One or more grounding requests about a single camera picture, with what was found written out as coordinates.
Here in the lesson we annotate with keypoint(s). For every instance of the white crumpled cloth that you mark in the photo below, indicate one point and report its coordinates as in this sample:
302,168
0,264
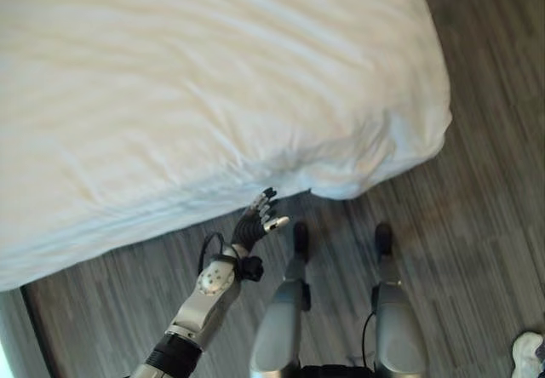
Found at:
529,354

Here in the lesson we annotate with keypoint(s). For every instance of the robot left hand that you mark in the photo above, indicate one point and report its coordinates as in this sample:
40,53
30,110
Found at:
249,228

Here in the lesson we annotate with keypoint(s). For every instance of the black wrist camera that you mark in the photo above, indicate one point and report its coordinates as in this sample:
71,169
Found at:
251,267

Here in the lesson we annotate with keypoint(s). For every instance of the robot right leg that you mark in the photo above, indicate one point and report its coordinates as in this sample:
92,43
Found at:
391,305

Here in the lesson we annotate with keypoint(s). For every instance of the robot left leg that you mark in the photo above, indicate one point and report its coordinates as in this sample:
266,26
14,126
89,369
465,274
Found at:
284,305

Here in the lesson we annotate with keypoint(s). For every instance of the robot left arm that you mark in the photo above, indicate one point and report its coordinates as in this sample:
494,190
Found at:
203,297

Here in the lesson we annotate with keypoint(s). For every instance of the robot leg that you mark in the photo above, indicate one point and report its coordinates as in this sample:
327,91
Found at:
284,305
391,305

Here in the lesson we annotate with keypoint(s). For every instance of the white bed duvet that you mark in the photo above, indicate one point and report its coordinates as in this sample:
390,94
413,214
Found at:
204,97

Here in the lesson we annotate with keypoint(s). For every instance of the black robot torso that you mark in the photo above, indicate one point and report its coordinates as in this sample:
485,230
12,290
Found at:
336,371

